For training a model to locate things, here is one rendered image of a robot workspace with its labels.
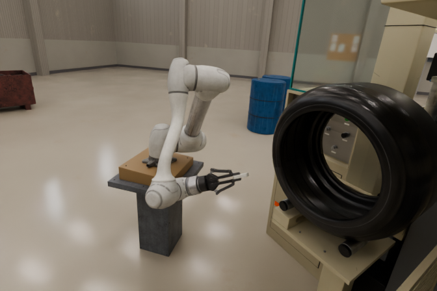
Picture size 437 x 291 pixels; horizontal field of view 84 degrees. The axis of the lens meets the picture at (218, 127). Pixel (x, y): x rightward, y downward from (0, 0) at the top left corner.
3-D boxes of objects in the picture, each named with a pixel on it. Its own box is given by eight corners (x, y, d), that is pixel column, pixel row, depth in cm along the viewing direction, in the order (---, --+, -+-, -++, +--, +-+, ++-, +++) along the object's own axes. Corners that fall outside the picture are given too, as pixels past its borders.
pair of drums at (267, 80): (285, 117, 562) (292, 75, 531) (289, 138, 441) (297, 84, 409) (251, 113, 577) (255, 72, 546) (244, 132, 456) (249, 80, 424)
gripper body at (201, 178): (201, 174, 121) (218, 170, 119) (204, 191, 121) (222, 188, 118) (195, 177, 114) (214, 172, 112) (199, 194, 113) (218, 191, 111)
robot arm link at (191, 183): (194, 193, 123) (205, 191, 121) (187, 197, 114) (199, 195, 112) (190, 175, 124) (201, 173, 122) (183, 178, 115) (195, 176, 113)
